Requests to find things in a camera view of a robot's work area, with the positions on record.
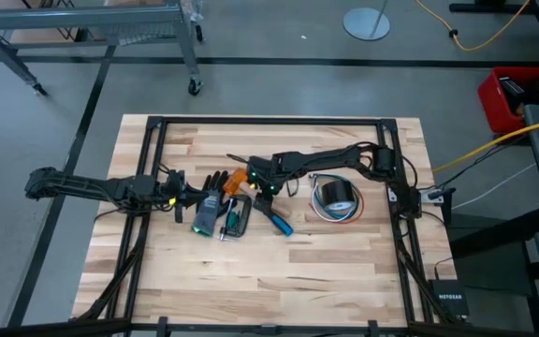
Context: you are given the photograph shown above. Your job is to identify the black metal stand legs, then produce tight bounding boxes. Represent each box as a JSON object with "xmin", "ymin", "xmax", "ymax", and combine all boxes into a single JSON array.
[{"xmin": 447, "ymin": 0, "xmax": 539, "ymax": 65}]

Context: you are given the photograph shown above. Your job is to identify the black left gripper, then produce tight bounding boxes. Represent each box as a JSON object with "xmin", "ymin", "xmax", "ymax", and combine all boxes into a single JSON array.
[{"xmin": 156, "ymin": 168, "xmax": 210, "ymax": 225}]

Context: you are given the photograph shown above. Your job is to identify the grey metal cart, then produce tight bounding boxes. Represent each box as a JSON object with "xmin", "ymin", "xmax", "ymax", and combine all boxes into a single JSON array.
[{"xmin": 0, "ymin": 0, "xmax": 205, "ymax": 98}]

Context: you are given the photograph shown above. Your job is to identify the round grey stand base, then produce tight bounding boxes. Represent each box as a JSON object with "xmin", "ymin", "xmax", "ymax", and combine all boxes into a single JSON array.
[{"xmin": 342, "ymin": 0, "xmax": 391, "ymax": 42}]

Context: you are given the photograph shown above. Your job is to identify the black Netgear network switch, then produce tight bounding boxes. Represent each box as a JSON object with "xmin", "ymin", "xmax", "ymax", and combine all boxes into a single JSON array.
[{"xmin": 428, "ymin": 279, "xmax": 471, "ymax": 318}]

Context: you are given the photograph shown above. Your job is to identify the silver mounting plate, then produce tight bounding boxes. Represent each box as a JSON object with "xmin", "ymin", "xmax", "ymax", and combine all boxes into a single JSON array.
[{"xmin": 387, "ymin": 187, "xmax": 444, "ymax": 205}]

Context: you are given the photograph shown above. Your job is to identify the red cord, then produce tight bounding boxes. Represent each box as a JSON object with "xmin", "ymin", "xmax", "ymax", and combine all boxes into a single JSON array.
[{"xmin": 309, "ymin": 186, "xmax": 366, "ymax": 225}]

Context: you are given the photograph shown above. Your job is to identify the red plastic bin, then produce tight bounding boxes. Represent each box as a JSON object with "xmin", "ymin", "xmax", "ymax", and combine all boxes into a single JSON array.
[{"xmin": 477, "ymin": 65, "xmax": 539, "ymax": 136}]

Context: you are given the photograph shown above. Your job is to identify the black duct tape roll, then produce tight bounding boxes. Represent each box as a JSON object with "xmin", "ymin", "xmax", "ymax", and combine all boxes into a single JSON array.
[{"xmin": 320, "ymin": 179, "xmax": 357, "ymax": 212}]

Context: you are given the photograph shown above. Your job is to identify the thin white cable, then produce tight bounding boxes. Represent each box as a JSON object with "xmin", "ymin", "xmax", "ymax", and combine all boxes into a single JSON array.
[{"xmin": 451, "ymin": 162, "xmax": 537, "ymax": 211}]

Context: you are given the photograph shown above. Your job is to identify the dark teal cord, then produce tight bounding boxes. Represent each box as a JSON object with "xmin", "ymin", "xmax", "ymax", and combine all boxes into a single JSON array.
[{"xmin": 318, "ymin": 177, "xmax": 362, "ymax": 221}]

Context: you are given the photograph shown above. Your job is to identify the yellow extension cord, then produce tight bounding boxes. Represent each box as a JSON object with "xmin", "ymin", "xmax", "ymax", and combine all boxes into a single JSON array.
[
  {"xmin": 414, "ymin": 0, "xmax": 532, "ymax": 52},
  {"xmin": 432, "ymin": 114, "xmax": 539, "ymax": 174}
]

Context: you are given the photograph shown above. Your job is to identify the wooden dowel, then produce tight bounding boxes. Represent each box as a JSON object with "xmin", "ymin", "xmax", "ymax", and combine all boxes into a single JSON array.
[{"xmin": 222, "ymin": 167, "xmax": 261, "ymax": 198}]

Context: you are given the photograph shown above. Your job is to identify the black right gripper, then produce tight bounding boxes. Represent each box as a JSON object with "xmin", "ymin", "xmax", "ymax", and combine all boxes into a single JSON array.
[{"xmin": 247, "ymin": 155, "xmax": 294, "ymax": 216}]

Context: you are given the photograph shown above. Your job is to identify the grey black green-cuffed work glove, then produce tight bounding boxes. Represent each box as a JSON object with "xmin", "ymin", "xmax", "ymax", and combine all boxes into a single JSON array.
[{"xmin": 191, "ymin": 170, "xmax": 231, "ymax": 237}]

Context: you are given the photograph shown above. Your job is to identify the black C-clamp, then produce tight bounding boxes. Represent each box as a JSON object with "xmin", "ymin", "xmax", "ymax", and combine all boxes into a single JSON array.
[{"xmin": 217, "ymin": 195, "xmax": 254, "ymax": 242}]

